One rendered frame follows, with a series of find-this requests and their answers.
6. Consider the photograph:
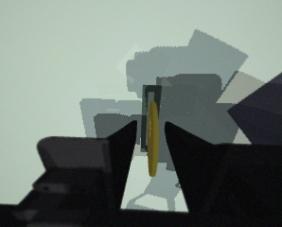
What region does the gold coin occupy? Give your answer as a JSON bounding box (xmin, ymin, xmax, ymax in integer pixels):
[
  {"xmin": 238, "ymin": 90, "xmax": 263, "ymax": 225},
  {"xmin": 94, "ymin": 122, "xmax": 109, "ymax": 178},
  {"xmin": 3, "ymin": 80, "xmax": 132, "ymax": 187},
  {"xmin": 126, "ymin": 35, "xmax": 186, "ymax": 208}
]
[{"xmin": 148, "ymin": 101, "xmax": 159, "ymax": 177}]

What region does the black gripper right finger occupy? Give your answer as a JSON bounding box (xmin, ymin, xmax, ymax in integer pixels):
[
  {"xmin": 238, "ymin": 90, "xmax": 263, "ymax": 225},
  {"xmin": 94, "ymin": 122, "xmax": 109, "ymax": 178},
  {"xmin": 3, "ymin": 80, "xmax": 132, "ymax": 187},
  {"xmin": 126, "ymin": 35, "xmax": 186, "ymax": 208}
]
[{"xmin": 165, "ymin": 122, "xmax": 282, "ymax": 213}]

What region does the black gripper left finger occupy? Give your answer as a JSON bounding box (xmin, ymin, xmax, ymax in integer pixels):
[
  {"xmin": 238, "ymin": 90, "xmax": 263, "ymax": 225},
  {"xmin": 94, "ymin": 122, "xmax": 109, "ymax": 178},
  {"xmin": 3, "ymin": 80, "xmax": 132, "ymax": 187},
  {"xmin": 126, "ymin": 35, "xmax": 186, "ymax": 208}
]
[{"xmin": 37, "ymin": 120, "xmax": 137, "ymax": 208}]

